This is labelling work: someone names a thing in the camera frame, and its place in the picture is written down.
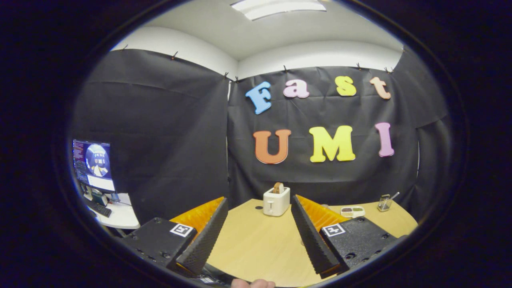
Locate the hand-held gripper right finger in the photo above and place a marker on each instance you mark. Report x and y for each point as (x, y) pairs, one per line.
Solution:
(310, 236)

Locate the brown bread slice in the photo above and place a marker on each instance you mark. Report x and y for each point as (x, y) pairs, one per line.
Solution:
(278, 187)

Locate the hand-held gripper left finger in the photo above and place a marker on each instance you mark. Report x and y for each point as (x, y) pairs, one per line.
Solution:
(204, 240)

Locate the long ceiling light panel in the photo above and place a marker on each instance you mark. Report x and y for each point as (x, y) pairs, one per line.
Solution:
(280, 8)

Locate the wooden table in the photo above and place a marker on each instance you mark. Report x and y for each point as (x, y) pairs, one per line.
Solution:
(256, 248)

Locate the white desk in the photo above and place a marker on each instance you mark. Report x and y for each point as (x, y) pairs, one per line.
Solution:
(122, 216)

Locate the black keyboard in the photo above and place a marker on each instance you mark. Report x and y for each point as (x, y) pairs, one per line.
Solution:
(100, 208)

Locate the computer monitor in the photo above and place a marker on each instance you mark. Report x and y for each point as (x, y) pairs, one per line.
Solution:
(94, 164)

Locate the black backdrop cloth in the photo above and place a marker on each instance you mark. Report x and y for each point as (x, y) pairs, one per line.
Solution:
(168, 132)

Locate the white divided snack tray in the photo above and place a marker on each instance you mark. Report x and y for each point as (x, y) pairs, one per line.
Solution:
(352, 212)

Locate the white toaster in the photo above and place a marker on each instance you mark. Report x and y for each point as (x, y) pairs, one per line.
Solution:
(275, 204)

